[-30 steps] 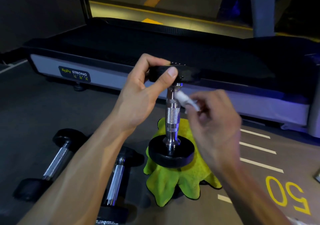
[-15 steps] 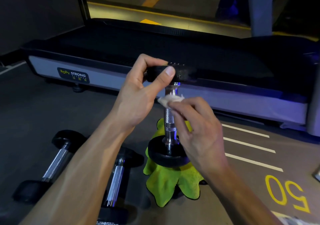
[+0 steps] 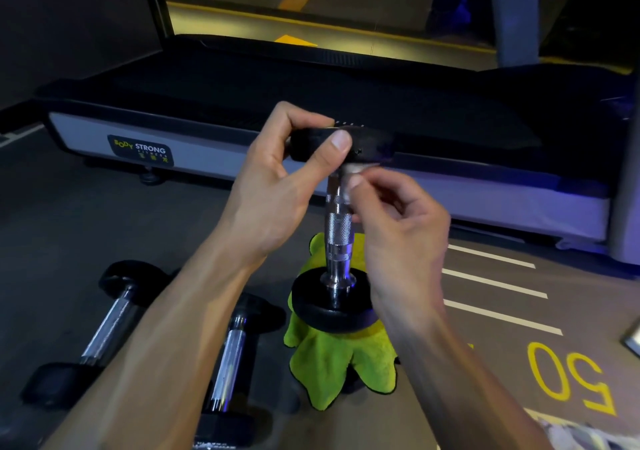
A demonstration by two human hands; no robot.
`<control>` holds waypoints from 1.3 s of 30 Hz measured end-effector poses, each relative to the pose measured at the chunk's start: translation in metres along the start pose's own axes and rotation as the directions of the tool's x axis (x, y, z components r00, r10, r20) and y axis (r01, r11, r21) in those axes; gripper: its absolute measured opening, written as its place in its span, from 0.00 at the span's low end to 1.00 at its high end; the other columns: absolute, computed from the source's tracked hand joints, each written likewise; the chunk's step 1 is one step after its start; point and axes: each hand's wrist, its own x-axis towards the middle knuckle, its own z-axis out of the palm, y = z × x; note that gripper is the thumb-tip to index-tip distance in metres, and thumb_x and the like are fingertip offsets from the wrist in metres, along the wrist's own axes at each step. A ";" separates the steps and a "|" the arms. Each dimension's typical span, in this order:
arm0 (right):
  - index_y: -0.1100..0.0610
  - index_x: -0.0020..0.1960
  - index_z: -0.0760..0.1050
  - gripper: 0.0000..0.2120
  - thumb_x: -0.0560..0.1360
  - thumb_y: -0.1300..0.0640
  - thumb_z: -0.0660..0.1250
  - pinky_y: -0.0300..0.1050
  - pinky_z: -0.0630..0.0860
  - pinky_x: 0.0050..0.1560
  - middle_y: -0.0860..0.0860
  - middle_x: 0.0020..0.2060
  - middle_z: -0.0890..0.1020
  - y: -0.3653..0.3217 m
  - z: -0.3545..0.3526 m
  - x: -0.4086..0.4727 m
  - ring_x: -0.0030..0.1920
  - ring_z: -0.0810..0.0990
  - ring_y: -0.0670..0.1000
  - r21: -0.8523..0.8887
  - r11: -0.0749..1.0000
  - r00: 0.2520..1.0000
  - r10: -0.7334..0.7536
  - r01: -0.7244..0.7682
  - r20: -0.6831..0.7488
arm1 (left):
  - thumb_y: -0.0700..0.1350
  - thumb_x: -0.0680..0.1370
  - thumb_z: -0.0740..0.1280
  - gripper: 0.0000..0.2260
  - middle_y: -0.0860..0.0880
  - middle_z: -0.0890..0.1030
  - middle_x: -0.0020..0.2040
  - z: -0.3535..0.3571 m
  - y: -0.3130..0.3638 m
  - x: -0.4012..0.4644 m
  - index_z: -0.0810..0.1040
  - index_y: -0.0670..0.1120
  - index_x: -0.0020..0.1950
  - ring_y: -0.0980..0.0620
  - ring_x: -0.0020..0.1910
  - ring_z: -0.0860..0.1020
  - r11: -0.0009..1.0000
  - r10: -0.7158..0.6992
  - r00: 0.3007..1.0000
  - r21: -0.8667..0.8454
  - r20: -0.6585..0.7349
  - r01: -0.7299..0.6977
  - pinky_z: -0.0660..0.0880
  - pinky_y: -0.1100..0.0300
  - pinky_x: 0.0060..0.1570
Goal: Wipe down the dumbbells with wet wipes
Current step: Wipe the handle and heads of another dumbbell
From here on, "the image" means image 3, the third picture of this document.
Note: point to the person's right hand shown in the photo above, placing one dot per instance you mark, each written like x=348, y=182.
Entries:
x=410, y=249

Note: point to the person's left hand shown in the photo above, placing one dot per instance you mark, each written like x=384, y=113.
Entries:
x=260, y=199

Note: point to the person's right thumb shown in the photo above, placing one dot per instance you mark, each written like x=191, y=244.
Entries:
x=367, y=189

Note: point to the person's left thumb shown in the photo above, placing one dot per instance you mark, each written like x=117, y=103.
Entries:
x=322, y=154

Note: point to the person's right forearm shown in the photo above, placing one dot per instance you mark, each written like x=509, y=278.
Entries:
x=450, y=374

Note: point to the person's left forearm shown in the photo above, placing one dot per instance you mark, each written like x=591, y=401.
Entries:
x=160, y=344

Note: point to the black and grey treadmill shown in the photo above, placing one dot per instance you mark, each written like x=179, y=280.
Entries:
x=210, y=89

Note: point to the green microfibre cloth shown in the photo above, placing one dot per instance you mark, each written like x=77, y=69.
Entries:
x=330, y=364

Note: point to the grey flat object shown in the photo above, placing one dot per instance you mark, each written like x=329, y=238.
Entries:
x=632, y=337

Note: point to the white crumpled cloth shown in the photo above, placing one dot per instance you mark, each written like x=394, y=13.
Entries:
x=590, y=434

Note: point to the grey upright post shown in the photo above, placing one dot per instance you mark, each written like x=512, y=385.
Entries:
x=515, y=14

